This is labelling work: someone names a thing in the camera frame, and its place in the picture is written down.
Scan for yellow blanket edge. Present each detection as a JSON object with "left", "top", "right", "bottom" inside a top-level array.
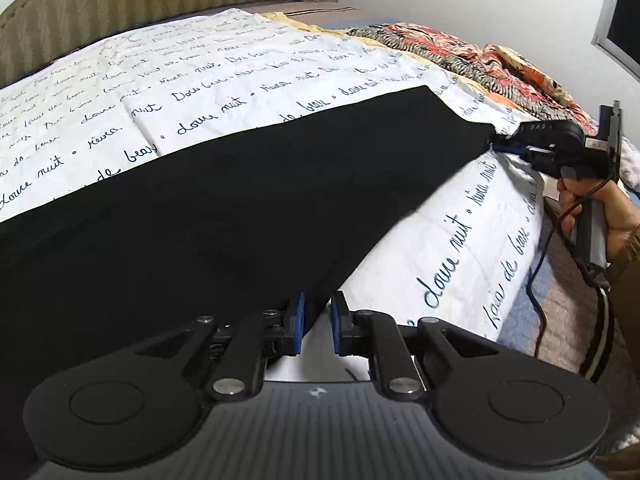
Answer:
[{"left": 261, "top": 11, "right": 386, "bottom": 51}]

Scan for white script-print bed sheet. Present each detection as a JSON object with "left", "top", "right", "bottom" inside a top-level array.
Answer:
[{"left": 1, "top": 9, "right": 541, "bottom": 339}]

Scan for dark window with frame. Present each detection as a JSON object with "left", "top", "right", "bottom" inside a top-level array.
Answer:
[{"left": 592, "top": 0, "right": 640, "bottom": 79}]

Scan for person's right hand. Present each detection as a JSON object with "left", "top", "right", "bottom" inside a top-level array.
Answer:
[{"left": 556, "top": 178, "right": 639, "bottom": 262}]

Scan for black pants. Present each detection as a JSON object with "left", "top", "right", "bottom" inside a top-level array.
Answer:
[{"left": 1, "top": 87, "right": 494, "bottom": 479}]

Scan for floral patterned blanket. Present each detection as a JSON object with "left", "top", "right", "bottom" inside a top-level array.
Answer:
[{"left": 344, "top": 20, "right": 640, "bottom": 191}]

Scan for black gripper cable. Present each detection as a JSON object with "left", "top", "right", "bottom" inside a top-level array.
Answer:
[{"left": 527, "top": 179, "right": 616, "bottom": 361}]

